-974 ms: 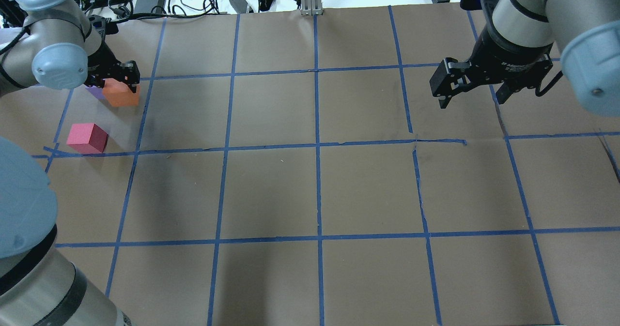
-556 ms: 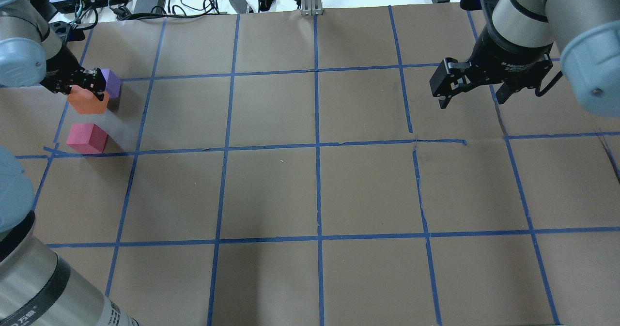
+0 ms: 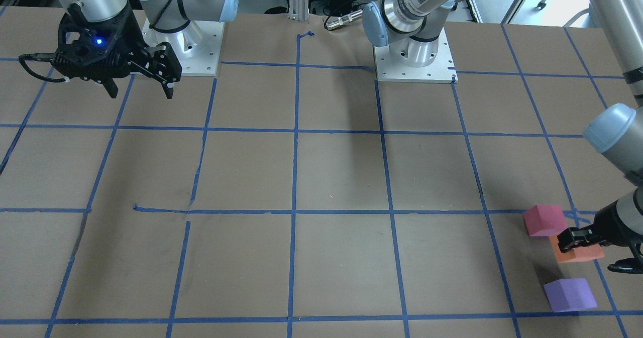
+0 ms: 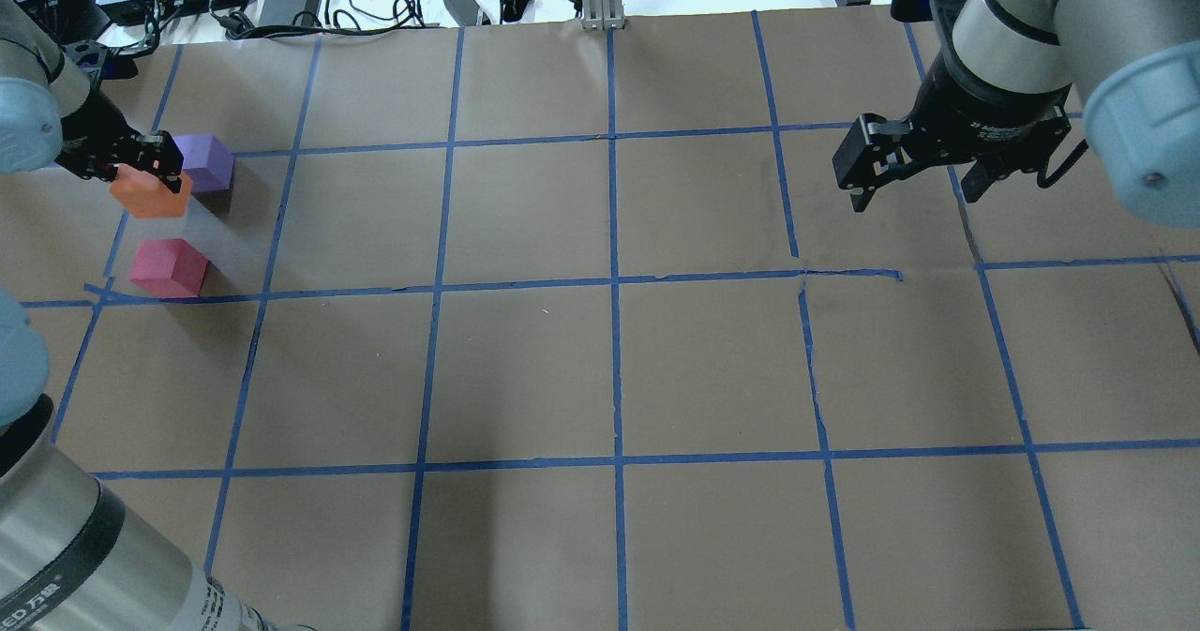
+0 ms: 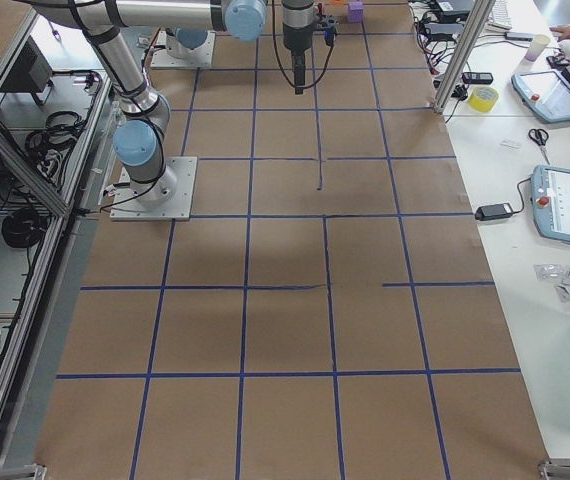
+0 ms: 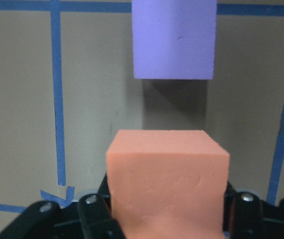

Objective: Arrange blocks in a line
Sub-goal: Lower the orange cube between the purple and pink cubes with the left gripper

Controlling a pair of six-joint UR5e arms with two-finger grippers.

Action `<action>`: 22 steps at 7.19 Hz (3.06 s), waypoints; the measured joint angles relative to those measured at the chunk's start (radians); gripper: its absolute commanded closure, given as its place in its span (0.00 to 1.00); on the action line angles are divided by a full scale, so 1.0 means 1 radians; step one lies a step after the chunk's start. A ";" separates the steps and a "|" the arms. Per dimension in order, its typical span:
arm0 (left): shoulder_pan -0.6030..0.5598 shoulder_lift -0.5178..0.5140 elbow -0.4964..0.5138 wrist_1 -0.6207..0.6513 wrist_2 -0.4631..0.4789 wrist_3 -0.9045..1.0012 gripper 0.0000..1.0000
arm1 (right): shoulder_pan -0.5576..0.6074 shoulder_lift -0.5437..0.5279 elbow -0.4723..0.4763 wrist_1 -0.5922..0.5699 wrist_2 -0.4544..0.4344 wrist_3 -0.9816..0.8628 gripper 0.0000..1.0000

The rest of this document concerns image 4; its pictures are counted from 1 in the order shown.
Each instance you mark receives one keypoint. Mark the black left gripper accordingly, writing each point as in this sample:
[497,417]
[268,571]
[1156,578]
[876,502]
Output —
[91,131]

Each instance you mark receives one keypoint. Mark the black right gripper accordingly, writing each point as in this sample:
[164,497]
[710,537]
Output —
[986,115]

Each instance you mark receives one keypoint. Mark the orange foam cube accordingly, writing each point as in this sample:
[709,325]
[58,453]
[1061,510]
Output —
[144,196]

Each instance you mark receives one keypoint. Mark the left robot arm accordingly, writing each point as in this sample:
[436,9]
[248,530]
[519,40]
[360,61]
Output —
[75,555]

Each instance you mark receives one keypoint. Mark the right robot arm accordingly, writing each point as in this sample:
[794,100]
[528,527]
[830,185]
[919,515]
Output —
[1029,86]

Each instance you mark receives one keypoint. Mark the purple foam cube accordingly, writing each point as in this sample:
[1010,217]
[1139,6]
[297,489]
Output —
[207,161]

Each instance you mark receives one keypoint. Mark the red foam cube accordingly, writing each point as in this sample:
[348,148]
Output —
[169,268]

